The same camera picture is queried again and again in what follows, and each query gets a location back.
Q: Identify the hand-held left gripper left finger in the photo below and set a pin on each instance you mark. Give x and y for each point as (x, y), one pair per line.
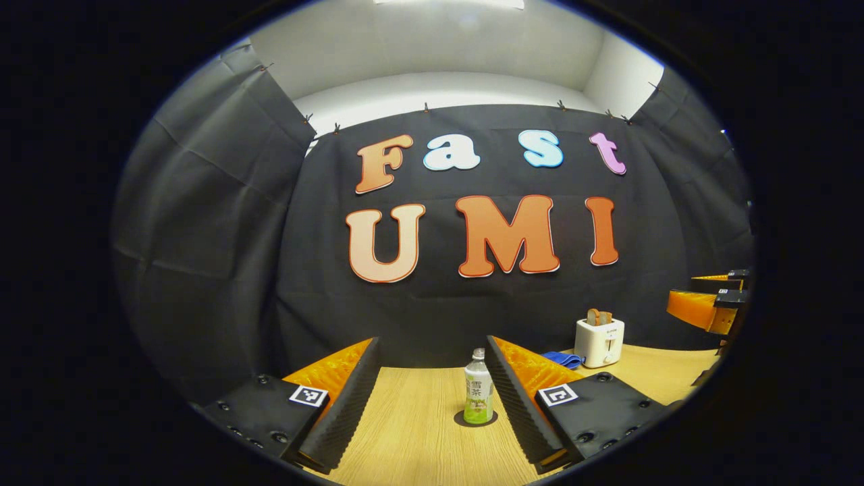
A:
(341, 418)

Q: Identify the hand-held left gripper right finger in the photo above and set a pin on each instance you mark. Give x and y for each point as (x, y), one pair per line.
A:
(516, 412)

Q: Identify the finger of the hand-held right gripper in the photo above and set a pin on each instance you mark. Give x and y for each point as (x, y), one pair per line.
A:
(695, 309)
(719, 282)

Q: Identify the clear water bottle green label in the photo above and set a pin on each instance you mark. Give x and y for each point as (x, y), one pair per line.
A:
(478, 391)

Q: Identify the dark round coaster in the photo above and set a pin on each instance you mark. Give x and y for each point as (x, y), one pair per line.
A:
(458, 420)

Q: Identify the blue cloth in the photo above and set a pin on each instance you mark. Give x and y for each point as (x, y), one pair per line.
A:
(563, 359)

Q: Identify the brown toast slice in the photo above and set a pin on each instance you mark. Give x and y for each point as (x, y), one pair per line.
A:
(599, 317)

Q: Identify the white toaster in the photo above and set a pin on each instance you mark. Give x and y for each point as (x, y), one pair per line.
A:
(599, 344)

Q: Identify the black backdrop cloth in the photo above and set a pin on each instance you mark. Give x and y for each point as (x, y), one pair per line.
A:
(432, 310)

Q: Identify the ceiling light panel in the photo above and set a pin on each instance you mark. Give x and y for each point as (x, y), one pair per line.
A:
(449, 3)

